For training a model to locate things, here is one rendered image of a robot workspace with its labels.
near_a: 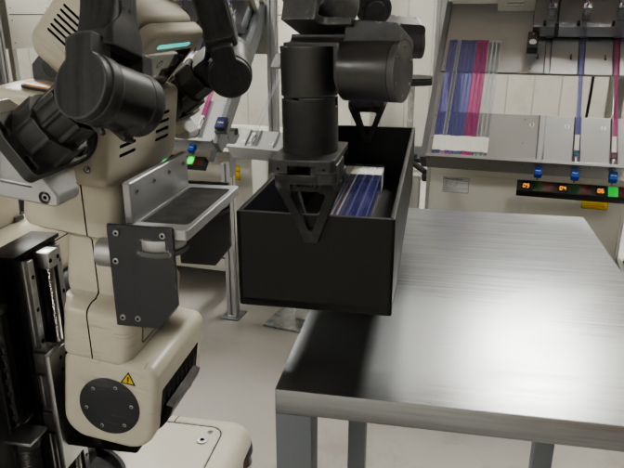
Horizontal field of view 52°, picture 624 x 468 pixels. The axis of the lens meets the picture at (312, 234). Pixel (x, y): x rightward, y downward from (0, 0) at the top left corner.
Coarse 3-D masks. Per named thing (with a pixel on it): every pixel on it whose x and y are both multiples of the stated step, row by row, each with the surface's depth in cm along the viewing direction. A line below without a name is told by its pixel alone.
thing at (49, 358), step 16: (48, 352) 108; (64, 352) 111; (192, 352) 118; (48, 368) 107; (64, 368) 111; (192, 368) 118; (48, 384) 108; (64, 384) 112; (176, 384) 111; (64, 400) 112; (176, 400) 109; (48, 416) 114; (64, 416) 112; (48, 432) 115; (64, 432) 112; (64, 448) 113; (80, 448) 118; (112, 448) 112; (128, 448) 112; (64, 464) 114
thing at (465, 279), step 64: (448, 256) 104; (512, 256) 104; (576, 256) 104; (320, 320) 83; (384, 320) 83; (448, 320) 83; (512, 320) 83; (576, 320) 83; (320, 384) 69; (384, 384) 69; (448, 384) 69; (512, 384) 69; (576, 384) 69
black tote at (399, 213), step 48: (384, 144) 121; (384, 192) 113; (240, 240) 70; (288, 240) 69; (336, 240) 68; (384, 240) 67; (240, 288) 72; (288, 288) 71; (336, 288) 70; (384, 288) 69
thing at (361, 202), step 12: (348, 168) 116; (360, 168) 117; (372, 168) 116; (384, 168) 119; (348, 180) 108; (360, 180) 108; (372, 180) 108; (348, 192) 101; (360, 192) 101; (372, 192) 101; (336, 204) 94; (348, 204) 94; (360, 204) 94; (372, 204) 98; (372, 216) 99
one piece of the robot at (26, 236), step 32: (0, 256) 104; (32, 256) 108; (64, 256) 126; (0, 288) 106; (32, 288) 107; (64, 288) 116; (0, 320) 106; (32, 320) 109; (0, 352) 108; (32, 352) 111; (0, 384) 109; (32, 384) 112; (0, 416) 109; (32, 416) 113; (0, 448) 110; (32, 448) 107
